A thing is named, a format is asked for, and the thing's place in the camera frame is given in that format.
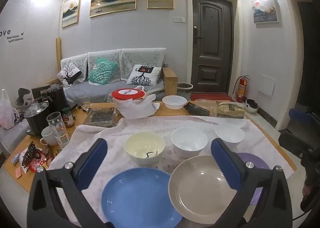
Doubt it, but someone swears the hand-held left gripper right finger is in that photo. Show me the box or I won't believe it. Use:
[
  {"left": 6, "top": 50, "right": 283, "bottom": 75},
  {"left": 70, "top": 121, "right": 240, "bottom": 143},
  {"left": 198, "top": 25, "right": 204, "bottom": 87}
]
[{"left": 211, "top": 138, "right": 293, "bottom": 228}]

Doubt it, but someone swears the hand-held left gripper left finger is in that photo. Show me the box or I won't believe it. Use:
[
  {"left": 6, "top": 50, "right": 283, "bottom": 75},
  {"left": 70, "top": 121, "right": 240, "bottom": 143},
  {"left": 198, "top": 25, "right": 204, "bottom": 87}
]
[{"left": 27, "top": 138, "right": 113, "bottom": 228}]

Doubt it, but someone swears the purple plate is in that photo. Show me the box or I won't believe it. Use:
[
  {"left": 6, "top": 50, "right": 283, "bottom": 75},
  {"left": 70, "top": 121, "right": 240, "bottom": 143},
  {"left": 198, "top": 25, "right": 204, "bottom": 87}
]
[{"left": 236, "top": 152, "right": 270, "bottom": 206}]

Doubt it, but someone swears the small white bowl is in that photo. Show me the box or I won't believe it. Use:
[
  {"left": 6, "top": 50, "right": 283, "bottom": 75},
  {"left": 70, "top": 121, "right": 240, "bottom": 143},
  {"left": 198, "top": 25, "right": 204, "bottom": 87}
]
[{"left": 214, "top": 123, "right": 245, "bottom": 148}]

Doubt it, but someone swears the medium white bowl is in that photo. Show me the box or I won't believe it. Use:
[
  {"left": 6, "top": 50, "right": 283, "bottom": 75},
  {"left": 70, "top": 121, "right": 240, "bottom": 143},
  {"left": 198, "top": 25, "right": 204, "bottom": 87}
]
[{"left": 171, "top": 127, "right": 208, "bottom": 158}]

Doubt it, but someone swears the beige plate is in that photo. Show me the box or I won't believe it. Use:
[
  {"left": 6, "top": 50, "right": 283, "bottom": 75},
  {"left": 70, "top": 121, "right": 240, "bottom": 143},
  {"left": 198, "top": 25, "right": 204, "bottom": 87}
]
[{"left": 168, "top": 155, "right": 253, "bottom": 225}]

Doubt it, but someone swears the cream bowl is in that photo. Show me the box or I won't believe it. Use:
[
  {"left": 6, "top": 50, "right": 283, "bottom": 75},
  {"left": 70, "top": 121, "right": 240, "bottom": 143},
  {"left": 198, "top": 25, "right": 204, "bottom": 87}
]
[{"left": 124, "top": 132, "right": 166, "bottom": 168}]

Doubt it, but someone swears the blue plate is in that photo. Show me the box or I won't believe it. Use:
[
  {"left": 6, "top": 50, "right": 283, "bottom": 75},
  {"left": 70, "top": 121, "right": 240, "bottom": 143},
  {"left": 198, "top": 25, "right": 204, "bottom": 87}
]
[{"left": 101, "top": 168, "right": 183, "bottom": 228}]

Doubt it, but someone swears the clear plastic tray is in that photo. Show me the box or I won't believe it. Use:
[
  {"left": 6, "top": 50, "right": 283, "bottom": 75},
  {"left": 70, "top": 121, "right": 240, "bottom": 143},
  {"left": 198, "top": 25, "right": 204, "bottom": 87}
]
[{"left": 83, "top": 108, "right": 120, "bottom": 128}]

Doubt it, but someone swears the blue box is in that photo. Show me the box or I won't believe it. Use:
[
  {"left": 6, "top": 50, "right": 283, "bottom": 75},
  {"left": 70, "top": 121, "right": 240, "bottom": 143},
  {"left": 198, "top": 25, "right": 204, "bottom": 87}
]
[{"left": 289, "top": 109, "right": 313, "bottom": 124}]

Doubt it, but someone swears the printed glass tumbler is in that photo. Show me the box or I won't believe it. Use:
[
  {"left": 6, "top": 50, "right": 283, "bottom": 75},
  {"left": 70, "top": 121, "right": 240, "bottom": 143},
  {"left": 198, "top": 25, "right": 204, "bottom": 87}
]
[{"left": 46, "top": 112, "right": 69, "bottom": 147}]

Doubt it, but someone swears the green-lidded spice jar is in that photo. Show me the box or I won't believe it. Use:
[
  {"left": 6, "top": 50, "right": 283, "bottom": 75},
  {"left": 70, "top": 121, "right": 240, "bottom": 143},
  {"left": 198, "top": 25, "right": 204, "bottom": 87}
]
[{"left": 62, "top": 108, "right": 75, "bottom": 128}]

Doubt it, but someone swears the gold snack bag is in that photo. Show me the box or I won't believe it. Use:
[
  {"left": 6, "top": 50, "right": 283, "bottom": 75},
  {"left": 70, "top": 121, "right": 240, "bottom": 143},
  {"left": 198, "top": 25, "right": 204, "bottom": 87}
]
[{"left": 216, "top": 101, "right": 246, "bottom": 118}]

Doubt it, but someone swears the white mug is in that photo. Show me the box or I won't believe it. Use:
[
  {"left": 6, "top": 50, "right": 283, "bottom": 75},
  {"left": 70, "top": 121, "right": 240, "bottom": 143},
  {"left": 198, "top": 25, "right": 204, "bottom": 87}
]
[{"left": 40, "top": 126, "right": 59, "bottom": 146}]

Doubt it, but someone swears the red printed wrapper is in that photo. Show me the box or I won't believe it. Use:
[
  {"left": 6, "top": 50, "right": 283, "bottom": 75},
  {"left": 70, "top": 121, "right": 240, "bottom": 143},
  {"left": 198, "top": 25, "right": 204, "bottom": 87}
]
[{"left": 15, "top": 148, "right": 53, "bottom": 174}]

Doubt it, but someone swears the wine glass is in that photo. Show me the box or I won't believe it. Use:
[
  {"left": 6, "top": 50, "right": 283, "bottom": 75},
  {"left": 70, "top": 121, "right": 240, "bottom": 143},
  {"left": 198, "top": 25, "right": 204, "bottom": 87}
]
[{"left": 79, "top": 95, "right": 90, "bottom": 114}]

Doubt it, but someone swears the dark seaweed packet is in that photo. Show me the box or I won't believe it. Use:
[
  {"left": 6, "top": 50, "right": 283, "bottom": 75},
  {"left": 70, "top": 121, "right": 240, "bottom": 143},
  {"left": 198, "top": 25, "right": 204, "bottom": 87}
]
[{"left": 186, "top": 102, "right": 210, "bottom": 117}]

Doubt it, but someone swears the clear plastic lid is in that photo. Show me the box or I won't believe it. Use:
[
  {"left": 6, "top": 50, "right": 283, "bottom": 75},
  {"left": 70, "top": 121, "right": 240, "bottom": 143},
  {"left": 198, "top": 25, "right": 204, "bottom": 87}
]
[{"left": 195, "top": 98, "right": 218, "bottom": 109}]

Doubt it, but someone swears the red doormat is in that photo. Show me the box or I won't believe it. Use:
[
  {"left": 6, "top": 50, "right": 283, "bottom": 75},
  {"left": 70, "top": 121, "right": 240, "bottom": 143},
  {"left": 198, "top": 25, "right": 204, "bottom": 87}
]
[{"left": 190, "top": 93, "right": 237, "bottom": 102}]

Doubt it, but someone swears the white pink-dotted tablecloth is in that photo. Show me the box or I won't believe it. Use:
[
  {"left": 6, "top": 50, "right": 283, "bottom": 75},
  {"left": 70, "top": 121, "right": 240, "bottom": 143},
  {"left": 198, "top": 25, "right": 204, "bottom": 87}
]
[{"left": 47, "top": 115, "right": 294, "bottom": 228}]

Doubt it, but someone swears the black hair claw clip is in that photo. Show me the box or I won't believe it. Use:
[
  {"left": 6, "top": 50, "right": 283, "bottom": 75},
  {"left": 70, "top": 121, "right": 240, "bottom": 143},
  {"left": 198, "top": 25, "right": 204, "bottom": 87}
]
[{"left": 20, "top": 141, "right": 43, "bottom": 168}]

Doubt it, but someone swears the grey sofa with lace cover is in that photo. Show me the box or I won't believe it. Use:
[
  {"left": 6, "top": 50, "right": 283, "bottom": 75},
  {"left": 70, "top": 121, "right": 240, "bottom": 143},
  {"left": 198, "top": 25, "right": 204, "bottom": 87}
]
[{"left": 54, "top": 48, "right": 178, "bottom": 103}]

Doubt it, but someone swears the black pot with glass lid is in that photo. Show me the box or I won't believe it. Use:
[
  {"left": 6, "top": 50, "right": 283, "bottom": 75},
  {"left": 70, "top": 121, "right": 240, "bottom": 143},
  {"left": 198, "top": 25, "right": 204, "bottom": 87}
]
[{"left": 24, "top": 101, "right": 52, "bottom": 136}]

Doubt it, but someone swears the black kettle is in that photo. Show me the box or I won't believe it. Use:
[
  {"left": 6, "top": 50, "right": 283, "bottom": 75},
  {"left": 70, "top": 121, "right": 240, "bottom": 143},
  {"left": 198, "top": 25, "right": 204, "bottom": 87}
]
[{"left": 46, "top": 85, "right": 69, "bottom": 116}]

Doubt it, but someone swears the red fire extinguisher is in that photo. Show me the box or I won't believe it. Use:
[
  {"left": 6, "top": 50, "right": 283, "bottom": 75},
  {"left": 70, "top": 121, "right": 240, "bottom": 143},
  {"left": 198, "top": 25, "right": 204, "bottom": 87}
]
[{"left": 234, "top": 75, "right": 250, "bottom": 103}]

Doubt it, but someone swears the red-lidded white container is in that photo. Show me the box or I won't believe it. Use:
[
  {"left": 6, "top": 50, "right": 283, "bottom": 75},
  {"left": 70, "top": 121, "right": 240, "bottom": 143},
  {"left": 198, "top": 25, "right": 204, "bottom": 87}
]
[{"left": 111, "top": 88, "right": 147, "bottom": 101}]

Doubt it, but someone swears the white disposable bowl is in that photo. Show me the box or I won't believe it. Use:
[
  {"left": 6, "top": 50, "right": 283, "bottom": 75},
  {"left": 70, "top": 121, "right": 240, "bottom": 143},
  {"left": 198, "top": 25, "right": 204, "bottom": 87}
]
[{"left": 162, "top": 95, "right": 187, "bottom": 110}]

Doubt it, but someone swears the grey trash bin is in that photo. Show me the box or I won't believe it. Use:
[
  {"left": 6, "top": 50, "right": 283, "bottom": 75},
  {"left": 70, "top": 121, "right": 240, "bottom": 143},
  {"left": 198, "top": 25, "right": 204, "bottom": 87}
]
[{"left": 177, "top": 82, "right": 194, "bottom": 98}]

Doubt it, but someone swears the teal leaf-print pillow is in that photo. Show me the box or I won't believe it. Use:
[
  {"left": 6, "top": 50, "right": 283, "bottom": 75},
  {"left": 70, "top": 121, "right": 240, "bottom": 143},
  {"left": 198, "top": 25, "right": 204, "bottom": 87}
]
[{"left": 87, "top": 57, "right": 118, "bottom": 86}]

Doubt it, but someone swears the black and white pillow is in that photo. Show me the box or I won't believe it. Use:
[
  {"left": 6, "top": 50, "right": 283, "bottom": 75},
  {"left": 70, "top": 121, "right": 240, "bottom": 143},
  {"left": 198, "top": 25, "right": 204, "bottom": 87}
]
[{"left": 57, "top": 60, "right": 83, "bottom": 86}]

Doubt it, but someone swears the white and grey appliance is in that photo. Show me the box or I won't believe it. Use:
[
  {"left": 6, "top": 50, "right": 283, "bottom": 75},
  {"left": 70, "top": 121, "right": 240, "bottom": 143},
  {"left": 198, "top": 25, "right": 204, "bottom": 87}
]
[{"left": 16, "top": 88, "right": 34, "bottom": 108}]

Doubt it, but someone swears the pink and white plastic bag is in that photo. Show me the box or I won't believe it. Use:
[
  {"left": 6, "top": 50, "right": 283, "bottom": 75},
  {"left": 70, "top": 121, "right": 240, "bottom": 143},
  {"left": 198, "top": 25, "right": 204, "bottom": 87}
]
[{"left": 0, "top": 89, "right": 19, "bottom": 129}]

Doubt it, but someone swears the white tree-print pillow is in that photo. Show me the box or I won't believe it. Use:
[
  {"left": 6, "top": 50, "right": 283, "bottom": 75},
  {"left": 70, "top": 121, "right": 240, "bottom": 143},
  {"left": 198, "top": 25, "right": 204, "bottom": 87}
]
[{"left": 127, "top": 65, "right": 162, "bottom": 86}]

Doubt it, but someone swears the wooden plank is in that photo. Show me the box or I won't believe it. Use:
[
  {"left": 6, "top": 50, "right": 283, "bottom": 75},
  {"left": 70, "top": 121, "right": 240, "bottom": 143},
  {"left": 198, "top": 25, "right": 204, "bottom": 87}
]
[{"left": 55, "top": 38, "right": 62, "bottom": 73}]

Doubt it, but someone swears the dark grey door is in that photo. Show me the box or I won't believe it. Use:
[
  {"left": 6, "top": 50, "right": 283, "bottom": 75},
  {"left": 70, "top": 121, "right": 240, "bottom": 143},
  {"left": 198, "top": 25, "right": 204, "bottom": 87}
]
[{"left": 191, "top": 0, "right": 238, "bottom": 94}]

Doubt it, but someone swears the dark mountain sun painting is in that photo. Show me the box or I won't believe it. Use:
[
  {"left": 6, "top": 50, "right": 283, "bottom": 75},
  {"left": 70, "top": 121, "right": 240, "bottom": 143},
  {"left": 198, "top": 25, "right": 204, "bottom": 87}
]
[{"left": 61, "top": 0, "right": 80, "bottom": 28}]

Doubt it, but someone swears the blue mountain framed painting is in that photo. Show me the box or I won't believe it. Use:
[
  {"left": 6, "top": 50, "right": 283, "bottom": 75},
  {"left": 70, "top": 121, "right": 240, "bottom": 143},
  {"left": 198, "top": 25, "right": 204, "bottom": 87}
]
[{"left": 251, "top": 0, "right": 278, "bottom": 24}]

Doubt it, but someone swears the white wall panel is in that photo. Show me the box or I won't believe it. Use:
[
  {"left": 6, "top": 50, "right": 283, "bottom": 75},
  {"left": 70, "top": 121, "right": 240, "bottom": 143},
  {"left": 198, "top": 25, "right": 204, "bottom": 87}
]
[{"left": 258, "top": 75, "right": 275, "bottom": 97}]

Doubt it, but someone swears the black wall lettering decal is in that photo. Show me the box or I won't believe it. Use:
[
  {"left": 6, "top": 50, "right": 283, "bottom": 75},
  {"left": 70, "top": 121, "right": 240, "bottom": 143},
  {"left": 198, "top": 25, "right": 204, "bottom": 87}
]
[{"left": 0, "top": 28, "right": 25, "bottom": 43}]

